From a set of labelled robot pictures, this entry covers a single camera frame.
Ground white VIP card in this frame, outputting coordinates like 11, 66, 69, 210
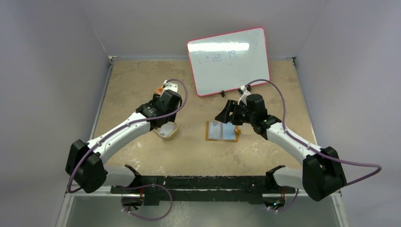
208, 122, 222, 140

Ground yellow leather card holder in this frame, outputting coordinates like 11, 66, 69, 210
205, 121, 241, 142

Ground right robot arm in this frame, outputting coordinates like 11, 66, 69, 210
215, 94, 347, 201

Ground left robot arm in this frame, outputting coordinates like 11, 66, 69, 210
65, 89, 188, 193

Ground beige oval card tray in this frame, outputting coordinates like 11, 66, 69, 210
153, 122, 178, 140

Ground pink framed whiteboard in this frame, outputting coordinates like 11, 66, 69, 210
187, 27, 270, 97

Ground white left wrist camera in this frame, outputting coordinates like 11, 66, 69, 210
162, 80, 178, 93

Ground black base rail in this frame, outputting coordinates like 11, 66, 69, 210
111, 175, 296, 206

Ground aluminium frame rails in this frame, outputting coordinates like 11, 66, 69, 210
66, 61, 349, 227

